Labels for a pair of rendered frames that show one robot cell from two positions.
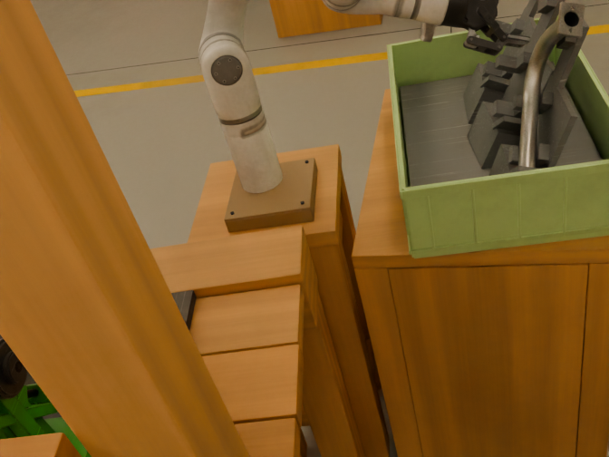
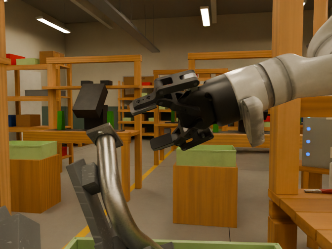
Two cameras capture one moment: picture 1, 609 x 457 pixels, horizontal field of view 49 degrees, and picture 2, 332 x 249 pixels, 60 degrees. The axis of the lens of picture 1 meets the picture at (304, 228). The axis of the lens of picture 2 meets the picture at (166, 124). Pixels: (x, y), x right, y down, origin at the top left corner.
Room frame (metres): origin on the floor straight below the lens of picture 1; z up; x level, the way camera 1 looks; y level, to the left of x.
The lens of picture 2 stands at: (1.47, -0.49, 1.23)
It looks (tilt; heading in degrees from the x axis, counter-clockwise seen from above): 3 degrees down; 171
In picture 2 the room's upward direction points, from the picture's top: straight up
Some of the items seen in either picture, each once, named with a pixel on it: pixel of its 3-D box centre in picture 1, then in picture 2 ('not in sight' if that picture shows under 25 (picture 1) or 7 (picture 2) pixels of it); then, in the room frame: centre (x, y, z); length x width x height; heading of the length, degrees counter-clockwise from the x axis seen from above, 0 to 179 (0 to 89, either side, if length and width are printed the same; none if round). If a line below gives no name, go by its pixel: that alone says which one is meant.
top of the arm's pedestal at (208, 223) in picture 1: (268, 199); not in sight; (1.23, 0.06, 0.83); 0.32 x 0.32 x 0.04; 77
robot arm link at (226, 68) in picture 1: (229, 80); not in sight; (1.24, 0.06, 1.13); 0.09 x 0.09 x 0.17; 4
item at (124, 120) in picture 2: not in sight; (158, 109); (-9.13, 0.99, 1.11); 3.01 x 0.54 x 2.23; 70
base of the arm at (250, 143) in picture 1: (251, 148); not in sight; (1.23, 0.06, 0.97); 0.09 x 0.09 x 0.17; 83
